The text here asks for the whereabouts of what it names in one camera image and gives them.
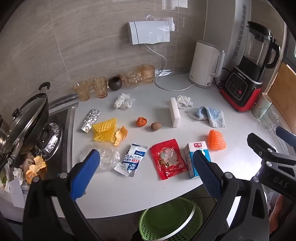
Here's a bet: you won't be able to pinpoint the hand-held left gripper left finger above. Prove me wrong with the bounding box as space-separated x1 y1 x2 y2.
23 149 102 241

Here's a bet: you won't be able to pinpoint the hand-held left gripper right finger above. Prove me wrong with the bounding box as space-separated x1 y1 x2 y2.
193 151 270 241

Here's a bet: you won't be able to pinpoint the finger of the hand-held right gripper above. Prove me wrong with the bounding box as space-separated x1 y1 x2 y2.
247 133 296 168
275 126 296 149

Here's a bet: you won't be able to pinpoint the blue and white milk carton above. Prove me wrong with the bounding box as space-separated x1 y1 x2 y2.
184 141 211 179

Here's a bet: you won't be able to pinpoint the clear plastic wrap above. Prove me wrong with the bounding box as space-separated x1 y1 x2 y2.
79 145 121 171

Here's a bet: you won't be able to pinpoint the orange foam fruit net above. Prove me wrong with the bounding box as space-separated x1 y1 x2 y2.
206 129 227 151

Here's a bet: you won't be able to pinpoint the red snack packet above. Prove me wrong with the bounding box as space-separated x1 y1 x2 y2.
149 138 188 180

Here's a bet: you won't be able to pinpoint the yellow foam fruit net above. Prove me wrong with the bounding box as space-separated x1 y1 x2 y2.
92 118 117 141

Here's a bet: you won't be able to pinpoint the blue and white wipe packet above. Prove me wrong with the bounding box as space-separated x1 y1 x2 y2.
113 143 148 178

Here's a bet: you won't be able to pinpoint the orange peel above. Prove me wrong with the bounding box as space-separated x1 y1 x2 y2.
113 126 128 147

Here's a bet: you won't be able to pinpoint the silver blister pack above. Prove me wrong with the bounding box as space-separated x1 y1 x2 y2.
80 109 101 133

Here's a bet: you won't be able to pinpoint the light blue towel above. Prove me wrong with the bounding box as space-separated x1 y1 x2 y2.
185 106 226 128

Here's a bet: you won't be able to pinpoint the green plastic basket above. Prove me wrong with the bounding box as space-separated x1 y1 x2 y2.
138 197 203 240

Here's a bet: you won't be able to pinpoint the white sponge block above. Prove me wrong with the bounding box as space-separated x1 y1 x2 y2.
169 97 181 128

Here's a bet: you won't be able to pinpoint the white tissue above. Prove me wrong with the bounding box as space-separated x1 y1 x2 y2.
113 93 136 110
176 95 193 109

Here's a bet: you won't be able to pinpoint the person's right hand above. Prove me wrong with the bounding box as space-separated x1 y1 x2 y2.
269 193 290 234

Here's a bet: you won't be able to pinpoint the steel gas stove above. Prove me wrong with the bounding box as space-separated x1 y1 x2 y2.
35 102 79 176

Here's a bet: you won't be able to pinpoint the wooden cutting board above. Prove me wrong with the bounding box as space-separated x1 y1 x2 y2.
266 62 296 121

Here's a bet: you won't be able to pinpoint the foil burner liner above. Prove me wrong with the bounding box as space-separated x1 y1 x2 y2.
37 122 64 160

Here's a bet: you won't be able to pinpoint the orange peel scraps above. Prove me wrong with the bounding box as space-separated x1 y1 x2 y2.
25 156 47 184

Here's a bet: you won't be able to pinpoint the white tissue wad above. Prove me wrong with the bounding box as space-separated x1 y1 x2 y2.
12 167 23 186

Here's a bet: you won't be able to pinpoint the white paper box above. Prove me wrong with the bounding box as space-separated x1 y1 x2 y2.
8 179 28 209

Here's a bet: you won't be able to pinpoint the black and red blender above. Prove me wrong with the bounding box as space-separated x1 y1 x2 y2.
219 21 281 113

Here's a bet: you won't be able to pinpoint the black wok with lid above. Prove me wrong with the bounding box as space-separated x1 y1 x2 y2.
5 93 48 154

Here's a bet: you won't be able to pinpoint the amber glass cup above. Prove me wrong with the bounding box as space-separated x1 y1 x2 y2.
92 77 108 99
74 80 90 102

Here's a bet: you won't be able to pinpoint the dark brown tea cup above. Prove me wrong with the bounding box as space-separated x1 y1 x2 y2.
108 76 122 91

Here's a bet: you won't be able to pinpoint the steel pot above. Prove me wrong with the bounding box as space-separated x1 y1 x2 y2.
0 115 11 149

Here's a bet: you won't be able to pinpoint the white electric kettle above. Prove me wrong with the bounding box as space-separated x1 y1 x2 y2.
188 40 226 89

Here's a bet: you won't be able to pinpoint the clear glass teapot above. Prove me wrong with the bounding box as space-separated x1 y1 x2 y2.
118 71 147 89

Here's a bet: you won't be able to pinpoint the amber ribbed glass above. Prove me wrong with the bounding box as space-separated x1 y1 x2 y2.
140 65 155 84

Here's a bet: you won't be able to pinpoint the black power cable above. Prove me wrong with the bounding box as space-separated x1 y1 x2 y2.
213 67 229 90

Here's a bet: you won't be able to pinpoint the white power cable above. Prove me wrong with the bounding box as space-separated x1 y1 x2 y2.
144 43 196 91

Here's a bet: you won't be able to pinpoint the white wall socket box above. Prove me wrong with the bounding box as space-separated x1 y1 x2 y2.
127 20 171 45

